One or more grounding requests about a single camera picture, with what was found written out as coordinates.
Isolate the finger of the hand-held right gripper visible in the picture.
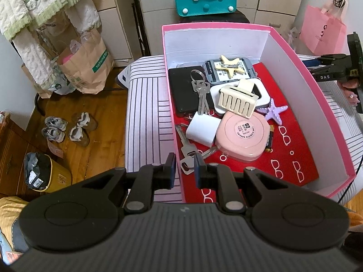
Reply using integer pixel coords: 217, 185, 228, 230
310, 62, 351, 83
302, 54, 350, 69

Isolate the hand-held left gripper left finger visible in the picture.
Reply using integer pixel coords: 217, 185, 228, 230
81, 152, 178, 214

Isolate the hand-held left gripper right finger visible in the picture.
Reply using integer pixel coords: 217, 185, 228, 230
194, 153, 287, 214

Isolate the silver key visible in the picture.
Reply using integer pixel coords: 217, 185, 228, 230
179, 155, 197, 175
199, 145, 221, 160
175, 123, 198, 159

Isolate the white charger plug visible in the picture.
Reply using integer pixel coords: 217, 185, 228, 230
186, 112, 222, 146

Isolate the pink round compact case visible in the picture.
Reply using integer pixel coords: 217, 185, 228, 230
216, 110, 269, 160

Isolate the purple starfish hair clip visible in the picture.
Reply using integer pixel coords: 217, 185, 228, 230
255, 98, 288, 126

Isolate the key ring with keys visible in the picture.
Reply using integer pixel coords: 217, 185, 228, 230
190, 69, 211, 115

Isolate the black and gold battery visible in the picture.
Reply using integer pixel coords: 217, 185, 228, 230
265, 125, 275, 152

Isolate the cream hair claw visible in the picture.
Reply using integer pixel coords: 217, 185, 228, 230
218, 79, 263, 119

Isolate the black portable hard drive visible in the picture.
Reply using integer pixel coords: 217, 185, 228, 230
168, 67, 214, 114

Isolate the white device with dark screen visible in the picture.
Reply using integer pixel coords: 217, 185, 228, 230
210, 78, 270, 115

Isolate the grey device with label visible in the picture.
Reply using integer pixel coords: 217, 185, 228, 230
203, 57, 258, 84

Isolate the cream star hair clip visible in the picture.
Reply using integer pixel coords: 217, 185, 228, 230
213, 54, 247, 79

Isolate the pink cardboard box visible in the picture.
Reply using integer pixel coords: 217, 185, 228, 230
162, 24, 356, 204

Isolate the person's right hand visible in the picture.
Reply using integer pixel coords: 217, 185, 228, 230
342, 79, 362, 107

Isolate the pink shopping bag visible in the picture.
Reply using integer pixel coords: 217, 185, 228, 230
300, 0, 348, 54

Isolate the clear plastic bag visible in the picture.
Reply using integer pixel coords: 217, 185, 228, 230
286, 27, 301, 47

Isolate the red box with white print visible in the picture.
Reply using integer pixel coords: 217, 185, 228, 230
174, 62, 319, 204

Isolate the beige three-door wardrobe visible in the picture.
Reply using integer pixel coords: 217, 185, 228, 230
135, 0, 308, 57

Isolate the brown fleece slipper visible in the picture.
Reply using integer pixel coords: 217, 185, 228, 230
71, 112, 98, 131
69, 125, 91, 147

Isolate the black suitcase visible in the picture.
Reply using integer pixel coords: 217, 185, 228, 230
179, 10, 250, 24

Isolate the yellow trash bin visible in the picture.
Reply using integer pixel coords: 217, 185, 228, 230
24, 151, 73, 192

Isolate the pink paper slip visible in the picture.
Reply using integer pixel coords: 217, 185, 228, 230
47, 142, 64, 158

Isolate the grey sneaker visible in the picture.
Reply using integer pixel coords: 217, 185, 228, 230
45, 116, 69, 131
42, 126, 65, 143

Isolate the large brown paper bag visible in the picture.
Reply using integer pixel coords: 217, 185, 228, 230
58, 28, 115, 95

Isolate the black bin liner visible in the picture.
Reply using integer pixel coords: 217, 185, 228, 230
24, 152, 53, 190

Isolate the white green-print bag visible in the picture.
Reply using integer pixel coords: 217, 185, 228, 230
47, 72, 75, 95

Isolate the brown wooden cabinet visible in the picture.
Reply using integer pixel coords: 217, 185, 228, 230
0, 110, 30, 202

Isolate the tan wooden wardrobe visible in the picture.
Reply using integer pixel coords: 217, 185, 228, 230
89, 0, 134, 61

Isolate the yellow striped cloth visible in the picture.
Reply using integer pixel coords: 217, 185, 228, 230
0, 197, 30, 258

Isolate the cream knitted cardigan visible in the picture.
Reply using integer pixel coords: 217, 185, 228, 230
0, 0, 101, 91

